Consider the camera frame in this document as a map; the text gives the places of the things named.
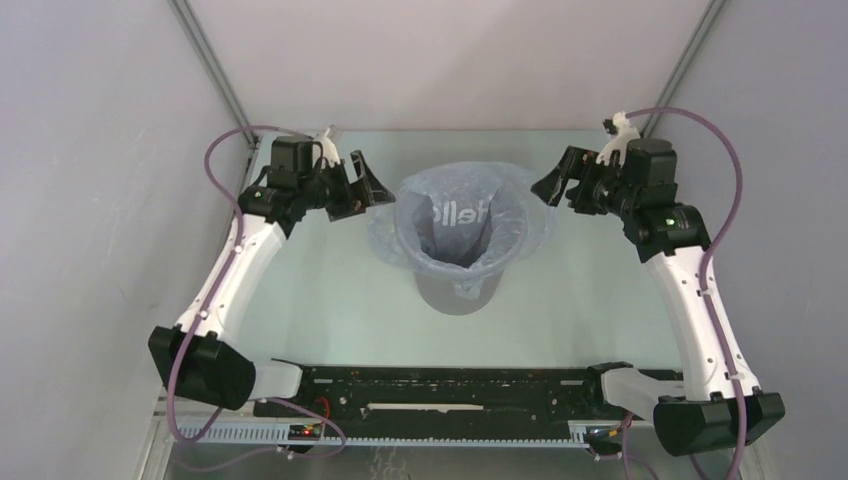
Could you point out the aluminium frame rail left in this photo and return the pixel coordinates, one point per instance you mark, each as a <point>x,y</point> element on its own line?
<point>204,50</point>

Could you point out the aluminium frame rail right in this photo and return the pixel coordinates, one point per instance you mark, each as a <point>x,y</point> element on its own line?
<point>690,53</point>

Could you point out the small electronics board with leds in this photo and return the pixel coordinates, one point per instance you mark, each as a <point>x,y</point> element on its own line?
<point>301,432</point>

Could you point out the aluminium frame rail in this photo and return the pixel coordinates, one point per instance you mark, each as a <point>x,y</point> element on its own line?
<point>204,50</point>
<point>690,53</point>

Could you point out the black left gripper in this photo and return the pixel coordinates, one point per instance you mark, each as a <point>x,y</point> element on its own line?
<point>374,192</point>

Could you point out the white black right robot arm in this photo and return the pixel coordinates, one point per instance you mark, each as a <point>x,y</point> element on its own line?
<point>719,403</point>

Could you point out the grey plastic trash bin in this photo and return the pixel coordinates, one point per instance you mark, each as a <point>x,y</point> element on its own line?
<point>457,285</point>

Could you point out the white slotted cable duct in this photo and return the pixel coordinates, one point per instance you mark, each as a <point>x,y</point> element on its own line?
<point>264,434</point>

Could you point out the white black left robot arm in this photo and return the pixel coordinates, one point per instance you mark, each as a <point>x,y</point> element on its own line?
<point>197,358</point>

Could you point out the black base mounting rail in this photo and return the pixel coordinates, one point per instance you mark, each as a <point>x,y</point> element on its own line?
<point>408,400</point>

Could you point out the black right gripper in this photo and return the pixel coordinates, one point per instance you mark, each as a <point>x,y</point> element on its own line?
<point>577,164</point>

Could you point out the blue translucent trash bag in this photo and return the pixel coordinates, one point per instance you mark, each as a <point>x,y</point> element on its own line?
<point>464,225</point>

